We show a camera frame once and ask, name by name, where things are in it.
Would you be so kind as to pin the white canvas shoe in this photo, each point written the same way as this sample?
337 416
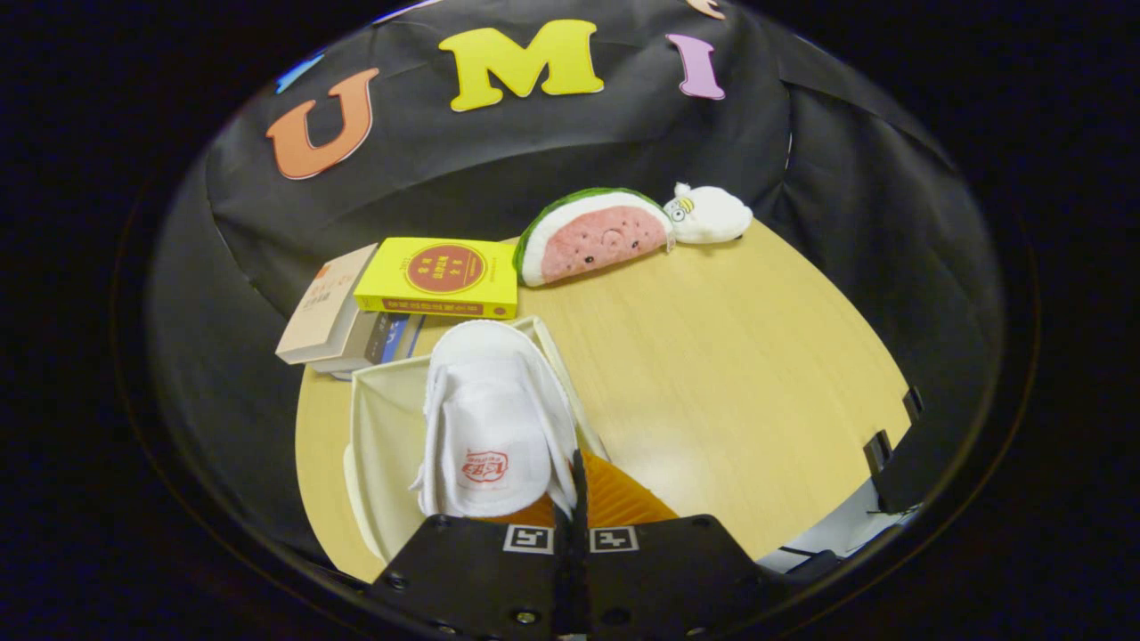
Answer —
490 401

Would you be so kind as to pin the blue-spined book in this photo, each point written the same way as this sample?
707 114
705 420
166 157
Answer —
401 334

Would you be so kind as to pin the white plush toy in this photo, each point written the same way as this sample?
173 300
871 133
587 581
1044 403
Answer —
712 218

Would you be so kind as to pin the yellow book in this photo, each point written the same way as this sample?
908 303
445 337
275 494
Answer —
445 271

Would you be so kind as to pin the black backdrop cloth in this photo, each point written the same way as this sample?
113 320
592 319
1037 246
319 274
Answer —
846 223

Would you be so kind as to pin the watermelon slice plush toy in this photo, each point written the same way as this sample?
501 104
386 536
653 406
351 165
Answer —
597 240

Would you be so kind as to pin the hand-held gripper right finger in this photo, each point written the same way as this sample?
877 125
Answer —
668 579

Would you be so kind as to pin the black table clamp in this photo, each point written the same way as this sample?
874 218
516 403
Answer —
913 403
877 450

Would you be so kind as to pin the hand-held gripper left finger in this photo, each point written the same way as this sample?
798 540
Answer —
472 579

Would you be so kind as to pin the grey book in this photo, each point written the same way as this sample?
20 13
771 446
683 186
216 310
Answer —
356 343

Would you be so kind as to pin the cream fabric storage box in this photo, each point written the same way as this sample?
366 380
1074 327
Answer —
383 427

